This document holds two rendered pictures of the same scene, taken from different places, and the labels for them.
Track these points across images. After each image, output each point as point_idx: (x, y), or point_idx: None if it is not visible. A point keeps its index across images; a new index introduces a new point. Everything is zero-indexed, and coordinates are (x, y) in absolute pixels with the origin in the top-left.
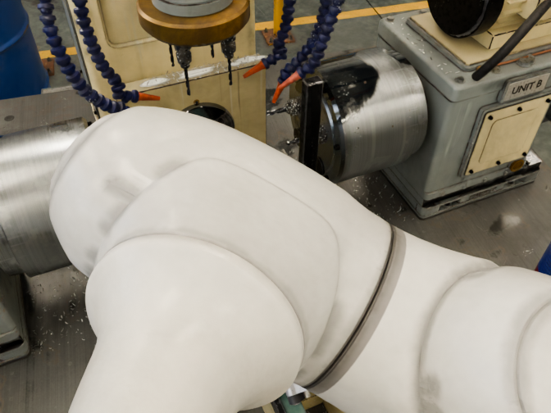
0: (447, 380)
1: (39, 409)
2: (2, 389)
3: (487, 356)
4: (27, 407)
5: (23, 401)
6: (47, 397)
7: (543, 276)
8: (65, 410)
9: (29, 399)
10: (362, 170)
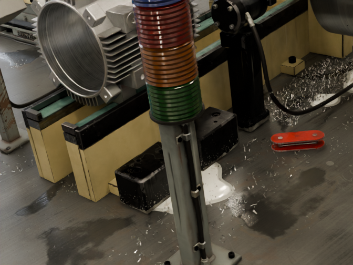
0: None
1: (34, 74)
2: (41, 59)
3: None
4: (33, 70)
5: (36, 68)
6: (44, 72)
7: None
8: (38, 81)
9: (39, 69)
10: (338, 9)
